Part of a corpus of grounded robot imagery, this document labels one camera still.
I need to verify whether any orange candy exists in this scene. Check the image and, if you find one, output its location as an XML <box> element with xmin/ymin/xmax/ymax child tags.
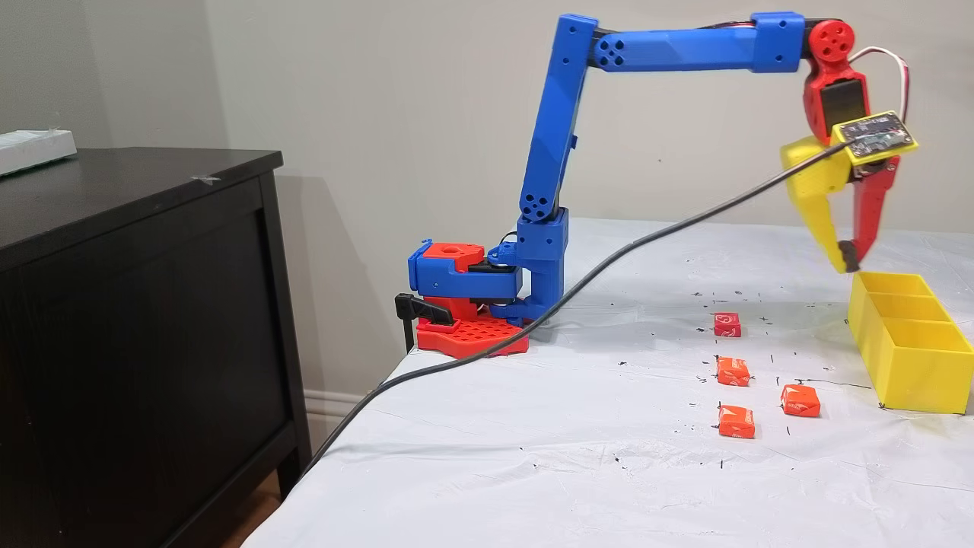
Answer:
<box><xmin>780</xmin><ymin>384</ymin><xmax>822</xmax><ymax>418</ymax></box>
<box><xmin>716</xmin><ymin>357</ymin><xmax>752</xmax><ymax>387</ymax></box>
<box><xmin>718</xmin><ymin>405</ymin><xmax>756</xmax><ymax>440</ymax></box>

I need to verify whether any yellow three-compartment box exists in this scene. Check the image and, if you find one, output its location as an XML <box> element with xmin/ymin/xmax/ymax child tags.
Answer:
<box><xmin>846</xmin><ymin>270</ymin><xmax>974</xmax><ymax>416</ymax></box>

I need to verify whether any white flat box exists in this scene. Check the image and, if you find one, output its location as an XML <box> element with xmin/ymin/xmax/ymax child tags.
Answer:
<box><xmin>0</xmin><ymin>128</ymin><xmax>78</xmax><ymax>177</ymax></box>

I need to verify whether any white tablecloth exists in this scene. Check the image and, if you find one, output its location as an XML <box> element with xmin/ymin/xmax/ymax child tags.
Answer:
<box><xmin>263</xmin><ymin>217</ymin><xmax>974</xmax><ymax>548</ymax></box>

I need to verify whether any black table clamp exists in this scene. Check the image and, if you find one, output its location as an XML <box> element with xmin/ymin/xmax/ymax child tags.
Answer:
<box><xmin>394</xmin><ymin>293</ymin><xmax>457</xmax><ymax>355</ymax></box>

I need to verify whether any white baseboard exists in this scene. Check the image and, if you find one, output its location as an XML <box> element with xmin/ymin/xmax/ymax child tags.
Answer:
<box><xmin>303</xmin><ymin>388</ymin><xmax>368</xmax><ymax>441</ymax></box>

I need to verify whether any black wooden cabinet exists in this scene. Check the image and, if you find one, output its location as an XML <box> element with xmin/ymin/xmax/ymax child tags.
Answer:
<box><xmin>0</xmin><ymin>147</ymin><xmax>313</xmax><ymax>548</ymax></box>

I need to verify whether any camera board on yellow mount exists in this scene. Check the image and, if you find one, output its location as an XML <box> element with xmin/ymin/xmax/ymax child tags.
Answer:
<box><xmin>831</xmin><ymin>110</ymin><xmax>920</xmax><ymax>166</ymax></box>

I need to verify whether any gripper servo wire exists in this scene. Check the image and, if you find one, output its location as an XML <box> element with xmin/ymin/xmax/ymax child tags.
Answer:
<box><xmin>848</xmin><ymin>46</ymin><xmax>911</xmax><ymax>126</ymax></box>

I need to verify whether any black camera cable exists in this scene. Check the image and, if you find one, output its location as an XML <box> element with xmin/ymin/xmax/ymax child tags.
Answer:
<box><xmin>293</xmin><ymin>141</ymin><xmax>849</xmax><ymax>488</ymax></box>

